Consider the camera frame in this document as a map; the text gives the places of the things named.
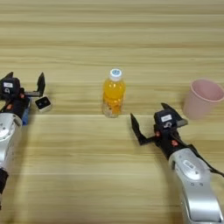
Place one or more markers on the pink plastic cup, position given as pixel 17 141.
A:
pixel 201 99

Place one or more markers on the blue glue stick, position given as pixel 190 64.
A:
pixel 26 115

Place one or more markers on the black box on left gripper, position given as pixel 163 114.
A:
pixel 10 86

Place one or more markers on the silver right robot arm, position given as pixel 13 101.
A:
pixel 198 186

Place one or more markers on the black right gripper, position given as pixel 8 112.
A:
pixel 167 141

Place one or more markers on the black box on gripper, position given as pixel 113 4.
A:
pixel 10 86
pixel 165 119

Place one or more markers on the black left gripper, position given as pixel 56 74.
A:
pixel 16 105

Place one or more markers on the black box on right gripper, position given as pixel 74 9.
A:
pixel 165 119

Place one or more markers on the small black white cube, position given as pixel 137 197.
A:
pixel 43 104

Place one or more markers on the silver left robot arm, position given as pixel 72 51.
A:
pixel 8 140

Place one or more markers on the orange juice bottle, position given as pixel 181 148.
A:
pixel 113 94

